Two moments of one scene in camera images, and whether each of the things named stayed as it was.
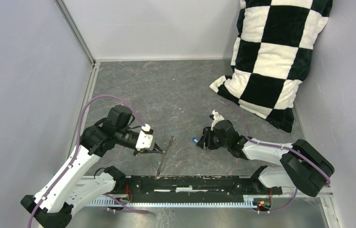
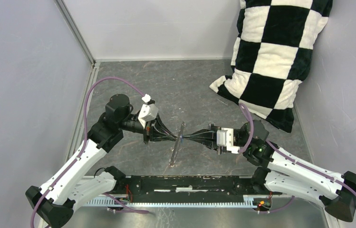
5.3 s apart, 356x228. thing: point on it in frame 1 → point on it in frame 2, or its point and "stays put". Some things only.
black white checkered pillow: (274, 43) stays put
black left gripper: (136, 152) → (153, 131)
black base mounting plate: (198, 189) stays put
